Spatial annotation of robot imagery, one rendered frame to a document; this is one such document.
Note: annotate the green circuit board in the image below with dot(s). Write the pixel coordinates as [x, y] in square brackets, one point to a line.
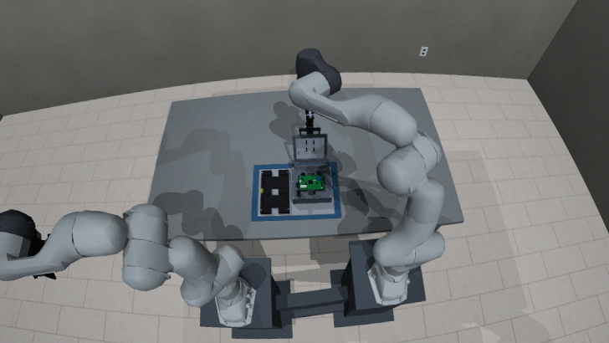
[311, 182]

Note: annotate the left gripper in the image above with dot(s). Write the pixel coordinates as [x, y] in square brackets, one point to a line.
[34, 248]

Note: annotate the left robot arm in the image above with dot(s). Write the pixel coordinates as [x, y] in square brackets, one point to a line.
[147, 257]

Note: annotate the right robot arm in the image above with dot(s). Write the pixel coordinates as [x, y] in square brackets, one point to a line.
[403, 172]

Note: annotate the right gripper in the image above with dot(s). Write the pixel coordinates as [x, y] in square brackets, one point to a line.
[309, 121]

